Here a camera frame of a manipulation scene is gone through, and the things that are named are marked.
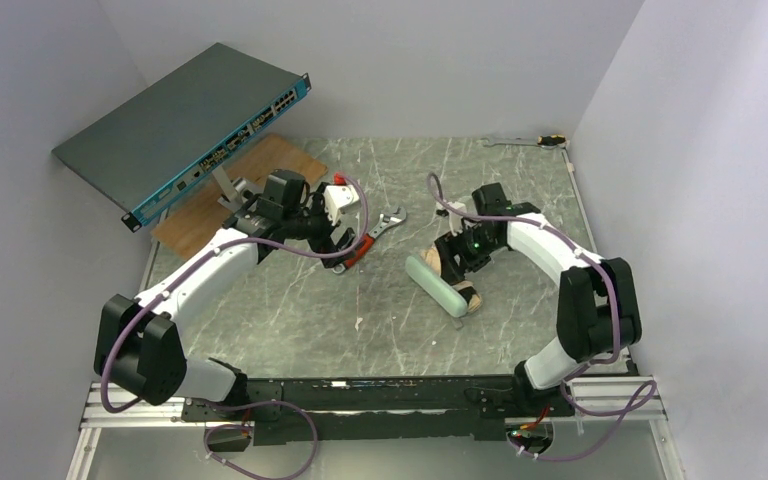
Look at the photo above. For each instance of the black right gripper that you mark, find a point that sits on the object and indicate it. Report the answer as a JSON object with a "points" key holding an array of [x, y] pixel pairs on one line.
{"points": [[454, 263]]}

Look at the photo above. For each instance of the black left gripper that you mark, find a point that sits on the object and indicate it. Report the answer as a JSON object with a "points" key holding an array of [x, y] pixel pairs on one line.
{"points": [[325, 234]]}

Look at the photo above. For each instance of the beige umbrella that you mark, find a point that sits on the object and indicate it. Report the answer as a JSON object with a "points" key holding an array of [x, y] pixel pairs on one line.
{"points": [[464, 288]]}

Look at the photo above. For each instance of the mint green umbrella case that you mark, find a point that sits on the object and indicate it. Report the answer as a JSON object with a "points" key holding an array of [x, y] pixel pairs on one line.
{"points": [[455, 301]]}

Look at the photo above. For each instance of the grey blue network switch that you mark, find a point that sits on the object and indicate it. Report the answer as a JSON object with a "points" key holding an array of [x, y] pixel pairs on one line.
{"points": [[149, 151]]}

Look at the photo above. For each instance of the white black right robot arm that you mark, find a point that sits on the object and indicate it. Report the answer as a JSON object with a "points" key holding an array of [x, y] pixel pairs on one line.
{"points": [[597, 313]]}

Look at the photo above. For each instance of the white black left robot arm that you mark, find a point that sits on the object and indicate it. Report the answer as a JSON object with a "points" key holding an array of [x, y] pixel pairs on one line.
{"points": [[139, 355]]}

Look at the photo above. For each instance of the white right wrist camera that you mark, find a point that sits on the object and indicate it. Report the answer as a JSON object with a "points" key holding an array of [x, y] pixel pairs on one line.
{"points": [[456, 221]]}

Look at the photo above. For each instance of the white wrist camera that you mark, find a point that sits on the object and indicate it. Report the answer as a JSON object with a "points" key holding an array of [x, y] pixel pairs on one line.
{"points": [[456, 221], [339, 197]]}

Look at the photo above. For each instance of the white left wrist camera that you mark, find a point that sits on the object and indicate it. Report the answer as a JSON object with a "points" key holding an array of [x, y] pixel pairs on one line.
{"points": [[339, 197]]}

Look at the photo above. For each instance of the red handled adjustable wrench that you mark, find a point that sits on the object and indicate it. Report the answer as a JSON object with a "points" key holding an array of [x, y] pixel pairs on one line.
{"points": [[388, 219]]}

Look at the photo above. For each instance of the metal switch stand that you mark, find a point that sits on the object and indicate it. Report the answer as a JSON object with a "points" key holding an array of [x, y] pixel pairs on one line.
{"points": [[238, 196]]}

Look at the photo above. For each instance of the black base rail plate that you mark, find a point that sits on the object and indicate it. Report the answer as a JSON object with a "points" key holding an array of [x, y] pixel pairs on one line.
{"points": [[482, 407]]}

